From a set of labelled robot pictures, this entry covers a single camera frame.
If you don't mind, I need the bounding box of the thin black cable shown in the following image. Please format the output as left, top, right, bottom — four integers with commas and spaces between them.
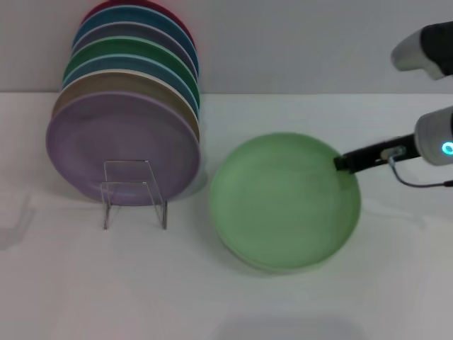
386, 154, 453, 188

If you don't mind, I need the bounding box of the lilac plate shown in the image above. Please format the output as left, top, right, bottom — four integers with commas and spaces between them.
45, 91, 202, 208

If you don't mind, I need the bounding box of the grey purple plate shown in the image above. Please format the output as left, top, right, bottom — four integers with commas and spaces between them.
71, 21, 199, 78

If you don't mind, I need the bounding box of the dark green plate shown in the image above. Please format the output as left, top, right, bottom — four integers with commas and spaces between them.
63, 35, 201, 108

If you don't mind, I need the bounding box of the clear acrylic plate rack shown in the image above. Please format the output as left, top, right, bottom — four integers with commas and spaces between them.
100, 159, 168, 232

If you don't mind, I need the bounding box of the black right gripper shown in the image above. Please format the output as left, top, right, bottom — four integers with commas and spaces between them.
333, 132, 421, 175

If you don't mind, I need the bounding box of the light green plate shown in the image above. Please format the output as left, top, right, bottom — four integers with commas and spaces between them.
209, 132, 363, 274

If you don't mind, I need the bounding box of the light blue plate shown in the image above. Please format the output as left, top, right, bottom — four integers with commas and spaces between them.
61, 53, 201, 118

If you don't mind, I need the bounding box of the beige plate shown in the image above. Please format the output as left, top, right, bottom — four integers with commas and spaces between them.
51, 70, 202, 143

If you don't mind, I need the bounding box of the red plate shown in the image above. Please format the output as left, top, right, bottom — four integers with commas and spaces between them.
81, 0, 197, 54

